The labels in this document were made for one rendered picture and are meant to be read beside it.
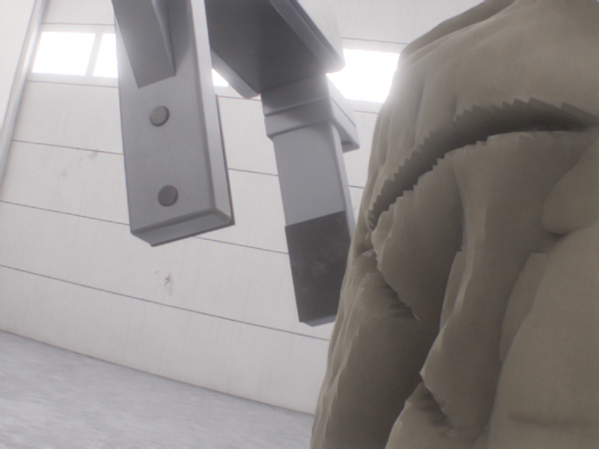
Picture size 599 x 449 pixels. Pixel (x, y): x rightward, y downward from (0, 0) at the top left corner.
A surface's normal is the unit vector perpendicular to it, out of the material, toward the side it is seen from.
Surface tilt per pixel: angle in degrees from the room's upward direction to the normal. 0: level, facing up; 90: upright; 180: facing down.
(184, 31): 83
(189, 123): 83
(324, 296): 83
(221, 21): 156
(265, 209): 90
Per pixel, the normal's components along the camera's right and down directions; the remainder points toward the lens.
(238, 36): 0.14, 0.93
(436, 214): -0.10, 0.24
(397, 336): 0.14, 0.07
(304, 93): -0.35, -0.26
